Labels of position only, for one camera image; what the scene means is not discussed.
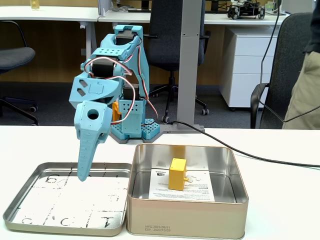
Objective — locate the yellow lego block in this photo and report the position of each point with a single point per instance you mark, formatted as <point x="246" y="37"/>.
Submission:
<point x="176" y="175"/>

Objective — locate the orange printed clamp part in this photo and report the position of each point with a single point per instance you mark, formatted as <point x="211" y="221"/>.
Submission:
<point x="115" y="112"/>

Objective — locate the silver tin lid with numbers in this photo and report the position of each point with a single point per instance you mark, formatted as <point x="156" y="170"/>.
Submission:
<point x="37" y="200"/>

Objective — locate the long white desk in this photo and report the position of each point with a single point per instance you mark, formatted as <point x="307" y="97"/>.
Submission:
<point x="125" y="16"/>

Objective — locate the grey desk divider panel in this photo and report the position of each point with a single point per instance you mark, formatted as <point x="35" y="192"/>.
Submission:
<point x="103" y="7"/>

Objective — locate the dark fabric office chair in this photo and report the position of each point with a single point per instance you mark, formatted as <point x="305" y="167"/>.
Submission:
<point x="165" y="37"/>

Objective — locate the white desk with white leg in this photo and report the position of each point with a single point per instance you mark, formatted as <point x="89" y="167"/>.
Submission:
<point x="50" y="13"/>

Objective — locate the white printed paper label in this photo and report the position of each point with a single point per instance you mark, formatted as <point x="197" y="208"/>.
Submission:
<point x="160" y="190"/>

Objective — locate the grey desk leg column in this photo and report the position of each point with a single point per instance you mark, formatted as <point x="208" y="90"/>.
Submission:
<point x="190" y="75"/>

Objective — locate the yellow liquid bottle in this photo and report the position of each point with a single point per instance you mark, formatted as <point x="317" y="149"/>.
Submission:
<point x="35" y="5"/>

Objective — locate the small clear plastic piece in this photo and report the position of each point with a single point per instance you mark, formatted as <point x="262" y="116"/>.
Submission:
<point x="191" y="178"/>

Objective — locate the gold square tin box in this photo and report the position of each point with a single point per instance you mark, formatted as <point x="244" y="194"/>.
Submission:
<point x="187" y="217"/>

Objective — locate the white drawer cabinet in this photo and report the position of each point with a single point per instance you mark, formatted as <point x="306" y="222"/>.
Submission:
<point x="247" y="62"/>

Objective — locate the wheeled mobile robot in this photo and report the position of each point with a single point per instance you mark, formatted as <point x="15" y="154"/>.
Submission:
<point x="246" y="11"/>

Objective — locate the grey mesh office chair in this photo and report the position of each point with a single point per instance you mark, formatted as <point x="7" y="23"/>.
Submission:
<point x="287" y="62"/>

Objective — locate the person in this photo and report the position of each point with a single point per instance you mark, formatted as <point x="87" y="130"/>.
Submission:
<point x="307" y="95"/>

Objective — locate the white wall socket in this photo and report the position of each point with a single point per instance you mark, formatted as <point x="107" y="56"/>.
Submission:
<point x="83" y="51"/>

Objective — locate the black office chair thin frame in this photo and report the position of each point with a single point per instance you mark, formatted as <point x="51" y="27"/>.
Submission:
<point x="15" y="56"/>

